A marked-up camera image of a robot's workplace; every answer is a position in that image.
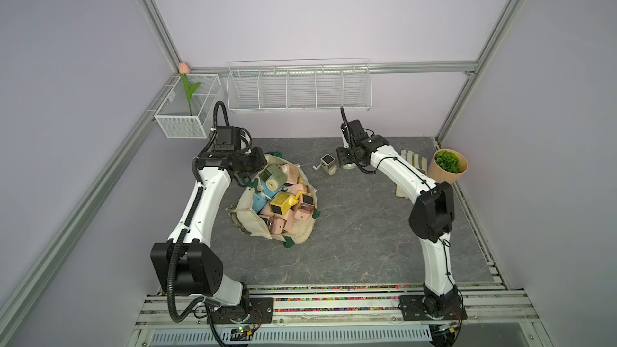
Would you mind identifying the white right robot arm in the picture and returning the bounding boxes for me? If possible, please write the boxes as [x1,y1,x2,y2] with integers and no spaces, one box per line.
[342,129,459,300]

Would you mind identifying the blue pencil sharpener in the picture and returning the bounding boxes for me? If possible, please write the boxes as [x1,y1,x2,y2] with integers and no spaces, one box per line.
[252,190,270,214]

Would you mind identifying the cream work gloves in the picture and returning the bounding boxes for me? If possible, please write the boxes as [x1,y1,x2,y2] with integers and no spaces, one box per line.
[394,148,430,199]

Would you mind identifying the olive green pencil sharpener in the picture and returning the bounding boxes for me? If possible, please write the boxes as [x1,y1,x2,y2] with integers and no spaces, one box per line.
[260,164,288,191]

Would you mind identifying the pink artificial tulip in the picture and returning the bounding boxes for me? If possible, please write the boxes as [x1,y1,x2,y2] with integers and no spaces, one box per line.
[178,62,201,116]

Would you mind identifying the cream tote bag green handles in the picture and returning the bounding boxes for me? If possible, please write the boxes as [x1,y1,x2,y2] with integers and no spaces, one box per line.
[226,154,320,247]

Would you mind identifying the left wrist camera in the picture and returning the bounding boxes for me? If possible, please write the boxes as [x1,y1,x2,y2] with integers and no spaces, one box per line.
[213,126,242,152]

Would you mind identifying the yellow pencil sharpener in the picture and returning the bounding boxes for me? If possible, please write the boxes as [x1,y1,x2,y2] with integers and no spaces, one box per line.
[270,191,301,215]

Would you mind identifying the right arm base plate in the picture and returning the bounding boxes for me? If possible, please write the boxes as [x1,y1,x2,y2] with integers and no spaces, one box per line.
[398,292,468,321]

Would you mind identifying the long white wire basket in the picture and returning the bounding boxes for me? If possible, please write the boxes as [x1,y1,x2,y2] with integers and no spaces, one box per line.
[227,59,373,112]

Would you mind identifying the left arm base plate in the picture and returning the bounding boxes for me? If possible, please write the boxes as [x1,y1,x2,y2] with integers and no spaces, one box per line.
[211,297,274,325]

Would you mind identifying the potted green plant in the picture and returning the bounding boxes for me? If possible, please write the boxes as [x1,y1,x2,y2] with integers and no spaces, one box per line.
[427,149,469,185]

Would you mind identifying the small white wire basket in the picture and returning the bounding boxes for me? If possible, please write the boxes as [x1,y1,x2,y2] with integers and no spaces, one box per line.
[154,74,224,139]

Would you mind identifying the beige pencil sharpener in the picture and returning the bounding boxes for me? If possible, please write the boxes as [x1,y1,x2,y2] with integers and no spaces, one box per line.
[313,154,337,176]

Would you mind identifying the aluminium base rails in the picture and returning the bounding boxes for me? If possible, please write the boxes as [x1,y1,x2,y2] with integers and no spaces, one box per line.
[128,280,554,346]

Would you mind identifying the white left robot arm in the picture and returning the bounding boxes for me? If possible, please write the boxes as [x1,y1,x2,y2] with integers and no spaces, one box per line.
[150,147,267,307]

